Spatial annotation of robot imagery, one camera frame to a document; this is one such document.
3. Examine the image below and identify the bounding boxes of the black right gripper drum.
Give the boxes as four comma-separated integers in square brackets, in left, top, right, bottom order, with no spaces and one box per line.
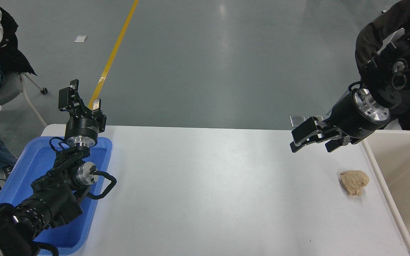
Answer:
[327,91,382,138]

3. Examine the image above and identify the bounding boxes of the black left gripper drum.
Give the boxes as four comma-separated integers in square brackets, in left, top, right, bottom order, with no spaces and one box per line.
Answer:
[64,115,100,140]

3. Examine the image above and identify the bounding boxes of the blue plastic tray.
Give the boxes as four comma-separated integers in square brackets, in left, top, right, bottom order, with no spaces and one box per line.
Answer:
[0,136,113,256]

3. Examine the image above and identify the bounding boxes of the yellow floor tape line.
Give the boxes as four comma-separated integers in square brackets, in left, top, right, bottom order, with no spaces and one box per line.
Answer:
[88,0,140,109]

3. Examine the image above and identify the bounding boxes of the grey chair with casters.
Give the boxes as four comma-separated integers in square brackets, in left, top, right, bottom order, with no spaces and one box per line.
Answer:
[0,69,48,127]

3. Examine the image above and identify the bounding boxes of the large pale bin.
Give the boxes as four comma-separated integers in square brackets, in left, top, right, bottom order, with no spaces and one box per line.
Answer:
[362,129,410,256]

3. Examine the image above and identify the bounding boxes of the seated person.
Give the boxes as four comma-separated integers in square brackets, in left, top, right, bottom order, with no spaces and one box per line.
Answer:
[0,0,37,178]

